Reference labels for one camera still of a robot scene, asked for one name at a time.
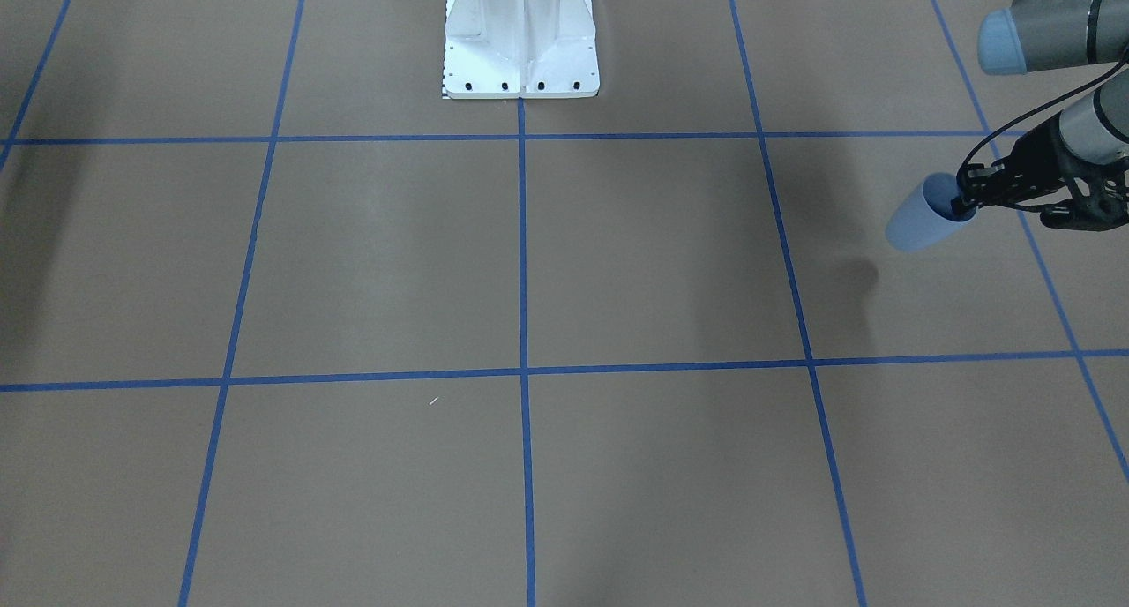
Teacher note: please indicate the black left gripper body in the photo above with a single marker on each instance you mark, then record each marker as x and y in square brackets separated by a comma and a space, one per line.
[1034, 159]

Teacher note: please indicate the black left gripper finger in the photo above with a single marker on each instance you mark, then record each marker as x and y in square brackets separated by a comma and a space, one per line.
[974, 179]
[966, 208]

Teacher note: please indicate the light blue plastic cup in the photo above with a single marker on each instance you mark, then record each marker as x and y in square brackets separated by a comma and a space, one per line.
[924, 217]

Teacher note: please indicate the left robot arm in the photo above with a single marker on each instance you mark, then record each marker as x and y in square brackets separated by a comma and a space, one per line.
[1040, 35]

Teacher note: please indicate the brown paper table cover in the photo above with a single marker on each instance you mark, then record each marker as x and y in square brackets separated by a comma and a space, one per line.
[282, 326]

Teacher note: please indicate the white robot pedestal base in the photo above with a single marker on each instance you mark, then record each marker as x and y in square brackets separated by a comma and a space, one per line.
[508, 49]

